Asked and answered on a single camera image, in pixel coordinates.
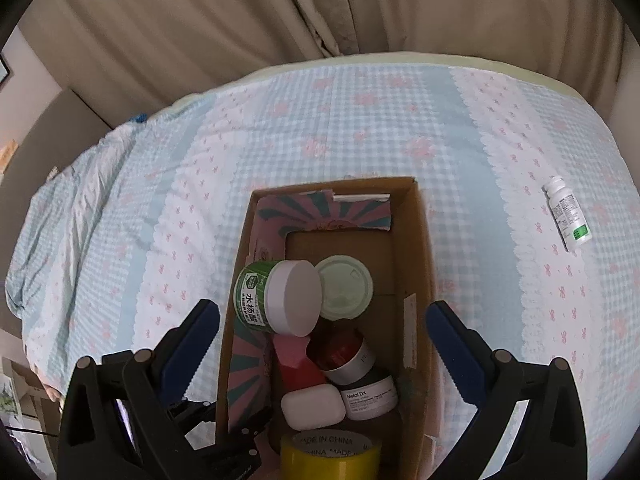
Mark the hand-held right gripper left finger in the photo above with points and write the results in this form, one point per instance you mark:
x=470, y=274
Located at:
x=195, y=335

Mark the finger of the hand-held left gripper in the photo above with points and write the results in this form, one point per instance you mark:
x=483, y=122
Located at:
x=241, y=437
x=192, y=417

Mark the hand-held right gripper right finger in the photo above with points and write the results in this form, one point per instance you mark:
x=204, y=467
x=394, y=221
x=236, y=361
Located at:
x=450, y=345

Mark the yellow tape roll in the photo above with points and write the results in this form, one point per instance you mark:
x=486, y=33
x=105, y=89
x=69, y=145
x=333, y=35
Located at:
x=300, y=465

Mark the white rounded case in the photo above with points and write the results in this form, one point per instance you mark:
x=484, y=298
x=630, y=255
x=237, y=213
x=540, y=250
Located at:
x=312, y=405

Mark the brown cardboard box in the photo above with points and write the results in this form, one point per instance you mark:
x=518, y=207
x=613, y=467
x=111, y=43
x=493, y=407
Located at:
x=420, y=260

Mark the red and pink box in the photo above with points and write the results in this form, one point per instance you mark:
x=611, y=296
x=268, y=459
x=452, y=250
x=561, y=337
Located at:
x=295, y=365

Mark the green jar with white lid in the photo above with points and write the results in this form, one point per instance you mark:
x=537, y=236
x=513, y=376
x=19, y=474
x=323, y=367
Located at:
x=292, y=295

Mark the red jar with silver rim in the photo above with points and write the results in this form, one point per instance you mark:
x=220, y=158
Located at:
x=335, y=352

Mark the white bottle with green label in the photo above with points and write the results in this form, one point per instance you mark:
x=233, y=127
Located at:
x=567, y=212

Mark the white jar with black lid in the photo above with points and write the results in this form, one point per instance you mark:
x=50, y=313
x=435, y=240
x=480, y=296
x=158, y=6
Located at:
x=367, y=400

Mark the jar with pale green lid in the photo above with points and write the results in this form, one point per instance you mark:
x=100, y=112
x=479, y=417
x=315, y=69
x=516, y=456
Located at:
x=345, y=285

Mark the small blue object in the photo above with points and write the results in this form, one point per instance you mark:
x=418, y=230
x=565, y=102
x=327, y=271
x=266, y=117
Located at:
x=139, y=119

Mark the blue checked floral bedsheet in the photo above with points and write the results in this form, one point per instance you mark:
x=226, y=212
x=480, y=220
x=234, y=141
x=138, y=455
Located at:
x=350, y=130

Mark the beige curtain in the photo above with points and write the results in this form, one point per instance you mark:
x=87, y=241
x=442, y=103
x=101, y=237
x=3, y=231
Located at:
x=200, y=10

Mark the dark picture frame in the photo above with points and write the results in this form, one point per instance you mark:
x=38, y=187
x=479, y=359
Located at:
x=3, y=67

